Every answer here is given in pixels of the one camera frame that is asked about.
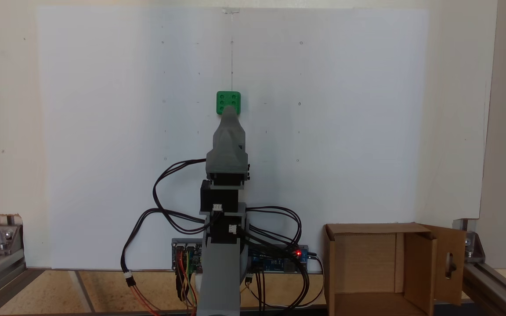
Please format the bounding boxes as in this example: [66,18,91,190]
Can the black cable bundle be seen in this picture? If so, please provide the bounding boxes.
[240,205,311,310]

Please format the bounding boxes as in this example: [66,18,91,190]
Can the black cable to gripper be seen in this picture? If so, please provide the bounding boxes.
[152,159,210,233]

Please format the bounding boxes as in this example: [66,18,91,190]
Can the brown cardboard box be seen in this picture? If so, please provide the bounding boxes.
[323,222,466,316]

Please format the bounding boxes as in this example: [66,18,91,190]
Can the blue circuit board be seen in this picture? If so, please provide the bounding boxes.
[248,245,310,273]

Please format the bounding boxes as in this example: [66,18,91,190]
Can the coloured jumper wires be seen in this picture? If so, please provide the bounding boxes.
[175,248,200,316]

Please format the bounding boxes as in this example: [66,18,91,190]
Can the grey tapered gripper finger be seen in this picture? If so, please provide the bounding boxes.
[213,105,247,151]

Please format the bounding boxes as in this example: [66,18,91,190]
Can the green die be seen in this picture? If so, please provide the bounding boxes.
[216,91,242,115]

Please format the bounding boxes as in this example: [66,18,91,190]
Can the white paper sheet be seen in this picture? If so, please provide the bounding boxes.
[36,7,233,270]
[231,7,429,270]

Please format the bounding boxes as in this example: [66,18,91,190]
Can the small circuit board with jumpers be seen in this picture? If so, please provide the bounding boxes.
[172,239,203,273]

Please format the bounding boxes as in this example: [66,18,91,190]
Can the aluminium corner bracket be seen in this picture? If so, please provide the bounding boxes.
[0,214,24,256]
[453,219,486,264]

